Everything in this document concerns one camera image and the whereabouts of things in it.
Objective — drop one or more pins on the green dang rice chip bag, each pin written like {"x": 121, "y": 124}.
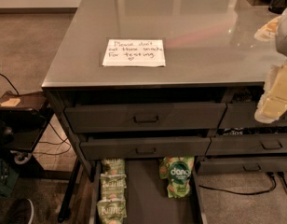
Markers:
{"x": 179, "y": 174}

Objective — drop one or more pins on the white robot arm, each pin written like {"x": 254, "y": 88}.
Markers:
{"x": 276, "y": 30}

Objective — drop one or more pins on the top right grey drawer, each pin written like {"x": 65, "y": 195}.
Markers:
{"x": 241, "y": 115}

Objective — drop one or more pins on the grey drawer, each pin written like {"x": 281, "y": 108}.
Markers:
{"x": 241, "y": 115}
{"x": 248, "y": 144}
{"x": 240, "y": 165}
{"x": 144, "y": 117}
{"x": 136, "y": 148}

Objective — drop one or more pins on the middle right grey drawer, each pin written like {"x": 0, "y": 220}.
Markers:
{"x": 248, "y": 144}

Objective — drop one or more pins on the bottom right grey drawer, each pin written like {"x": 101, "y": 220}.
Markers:
{"x": 240, "y": 165}

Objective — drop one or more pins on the grey metal drawer cabinet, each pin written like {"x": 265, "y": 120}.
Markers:
{"x": 211, "y": 57}

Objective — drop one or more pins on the open bottom left drawer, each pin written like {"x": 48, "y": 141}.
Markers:
{"x": 147, "y": 200}

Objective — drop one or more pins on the top green kettle chip bag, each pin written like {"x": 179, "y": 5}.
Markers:
{"x": 113, "y": 166}

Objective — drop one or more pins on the green kettle chip bag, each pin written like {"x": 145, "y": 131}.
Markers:
{"x": 112, "y": 211}
{"x": 113, "y": 186}
{"x": 113, "y": 166}

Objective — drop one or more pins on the middle green kettle chip bag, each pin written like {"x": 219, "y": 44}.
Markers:
{"x": 113, "y": 186}

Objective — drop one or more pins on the middle left grey drawer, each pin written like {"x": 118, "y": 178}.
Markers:
{"x": 136, "y": 148}

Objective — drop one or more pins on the top left grey drawer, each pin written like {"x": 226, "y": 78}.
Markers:
{"x": 144, "y": 117}

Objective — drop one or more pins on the bottom green kettle chip bag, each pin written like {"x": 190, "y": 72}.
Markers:
{"x": 112, "y": 211}

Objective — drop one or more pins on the white handwritten paper note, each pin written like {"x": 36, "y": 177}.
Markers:
{"x": 134, "y": 53}

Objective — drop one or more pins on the black side cart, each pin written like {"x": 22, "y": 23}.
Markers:
{"x": 21, "y": 128}

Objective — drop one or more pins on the tan sticky note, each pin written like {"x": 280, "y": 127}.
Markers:
{"x": 11, "y": 102}

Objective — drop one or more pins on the black shoe white sole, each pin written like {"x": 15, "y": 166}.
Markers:
{"x": 21, "y": 212}

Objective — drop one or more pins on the green plastic crate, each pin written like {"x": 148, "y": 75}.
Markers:
{"x": 8, "y": 179}

